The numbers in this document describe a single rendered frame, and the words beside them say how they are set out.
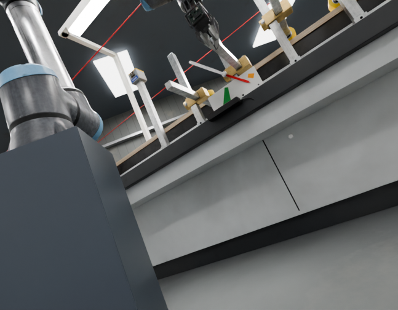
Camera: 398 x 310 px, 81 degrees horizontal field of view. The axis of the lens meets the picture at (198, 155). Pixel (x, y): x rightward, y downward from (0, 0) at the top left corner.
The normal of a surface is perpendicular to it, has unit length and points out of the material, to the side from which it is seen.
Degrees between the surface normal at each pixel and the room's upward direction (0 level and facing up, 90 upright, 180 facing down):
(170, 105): 90
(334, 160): 90
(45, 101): 90
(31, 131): 70
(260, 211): 90
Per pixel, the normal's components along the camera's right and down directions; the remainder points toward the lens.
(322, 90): -0.49, 0.01
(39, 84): 0.64, -0.44
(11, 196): 0.04, -0.25
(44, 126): 0.27, -0.67
